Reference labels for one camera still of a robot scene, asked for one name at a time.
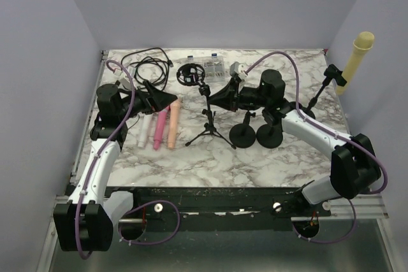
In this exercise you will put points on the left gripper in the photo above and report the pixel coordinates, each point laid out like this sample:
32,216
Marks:
159,100

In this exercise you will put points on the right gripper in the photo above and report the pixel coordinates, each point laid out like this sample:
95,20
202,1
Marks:
228,95

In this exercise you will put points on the pink microphone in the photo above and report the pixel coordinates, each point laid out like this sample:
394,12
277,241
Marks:
160,124

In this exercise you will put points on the white microphone grey head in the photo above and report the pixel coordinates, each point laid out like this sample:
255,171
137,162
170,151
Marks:
144,131

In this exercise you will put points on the tall shock mount stand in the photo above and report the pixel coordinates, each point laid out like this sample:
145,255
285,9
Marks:
191,75

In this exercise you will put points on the shock mount desk stand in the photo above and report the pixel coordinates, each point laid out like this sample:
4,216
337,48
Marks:
243,135

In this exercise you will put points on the clip desk stand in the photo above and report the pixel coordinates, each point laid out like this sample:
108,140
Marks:
270,135

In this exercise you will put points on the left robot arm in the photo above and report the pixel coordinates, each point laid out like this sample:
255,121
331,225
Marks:
85,222

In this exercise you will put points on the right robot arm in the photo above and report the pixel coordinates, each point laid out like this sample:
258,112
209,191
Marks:
354,167

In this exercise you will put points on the peach microphone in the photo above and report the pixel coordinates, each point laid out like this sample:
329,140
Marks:
173,125

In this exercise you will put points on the yellow microphone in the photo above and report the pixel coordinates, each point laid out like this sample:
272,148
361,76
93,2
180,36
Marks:
361,45

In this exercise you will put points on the clear screw organiser box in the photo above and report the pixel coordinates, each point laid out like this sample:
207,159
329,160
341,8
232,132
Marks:
213,66

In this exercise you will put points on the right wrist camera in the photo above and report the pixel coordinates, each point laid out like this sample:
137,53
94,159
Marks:
237,70

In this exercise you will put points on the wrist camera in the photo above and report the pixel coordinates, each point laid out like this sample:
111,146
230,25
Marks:
237,70
125,83

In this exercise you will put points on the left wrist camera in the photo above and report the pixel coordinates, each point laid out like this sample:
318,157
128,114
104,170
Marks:
125,83

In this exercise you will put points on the aluminium frame rail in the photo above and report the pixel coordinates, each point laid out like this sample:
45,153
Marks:
365,206

